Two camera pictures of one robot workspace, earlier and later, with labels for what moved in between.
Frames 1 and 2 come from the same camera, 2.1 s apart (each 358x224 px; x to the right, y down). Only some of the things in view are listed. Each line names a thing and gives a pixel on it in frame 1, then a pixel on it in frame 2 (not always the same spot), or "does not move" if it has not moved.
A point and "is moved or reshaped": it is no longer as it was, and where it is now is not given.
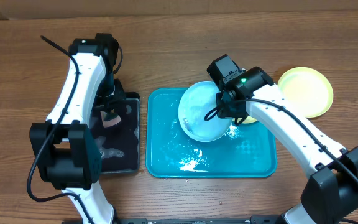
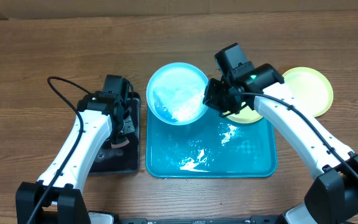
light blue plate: x=196 y=102 -> x=174 y=93
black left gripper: x=105 y=106 -> x=114 y=138
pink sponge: x=109 y=119 is moved or reshaped
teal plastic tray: x=248 y=150 does not move
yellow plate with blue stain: x=308 y=89 does not move
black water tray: x=120 y=144 does not move
